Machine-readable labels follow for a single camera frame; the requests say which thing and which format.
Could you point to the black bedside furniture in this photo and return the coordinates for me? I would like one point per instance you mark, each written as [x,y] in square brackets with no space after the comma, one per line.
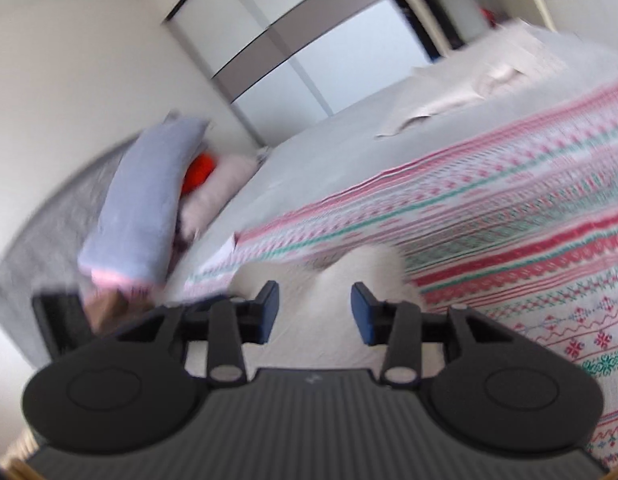
[61,320]

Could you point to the light blue pillow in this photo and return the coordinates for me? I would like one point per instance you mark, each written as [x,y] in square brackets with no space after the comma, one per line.
[139,200]

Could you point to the patterned pink green blanket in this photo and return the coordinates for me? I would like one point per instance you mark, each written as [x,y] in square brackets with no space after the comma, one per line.
[489,220]

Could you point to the grey quilted headboard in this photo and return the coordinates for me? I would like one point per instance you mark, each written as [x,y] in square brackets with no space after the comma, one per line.
[44,240]

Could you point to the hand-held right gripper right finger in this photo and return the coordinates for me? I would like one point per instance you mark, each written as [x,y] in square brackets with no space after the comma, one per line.
[362,312]

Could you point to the pale pink pillow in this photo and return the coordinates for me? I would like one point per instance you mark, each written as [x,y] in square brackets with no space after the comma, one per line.
[214,195]

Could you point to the brown cloth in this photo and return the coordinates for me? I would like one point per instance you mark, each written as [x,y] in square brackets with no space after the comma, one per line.
[116,307]

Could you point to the cream fleece garment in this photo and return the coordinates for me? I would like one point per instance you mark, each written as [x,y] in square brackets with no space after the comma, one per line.
[314,305]

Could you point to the grey bed sheet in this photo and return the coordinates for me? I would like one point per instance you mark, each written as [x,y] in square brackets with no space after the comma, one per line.
[339,150]

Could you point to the orange plush toy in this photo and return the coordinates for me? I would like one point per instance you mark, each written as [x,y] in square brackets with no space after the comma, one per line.
[199,172]

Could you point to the white sliding door wardrobe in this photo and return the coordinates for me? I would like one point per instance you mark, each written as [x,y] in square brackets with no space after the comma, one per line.
[289,35]

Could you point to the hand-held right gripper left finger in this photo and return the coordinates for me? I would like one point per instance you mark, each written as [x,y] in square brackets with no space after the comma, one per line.
[270,310]

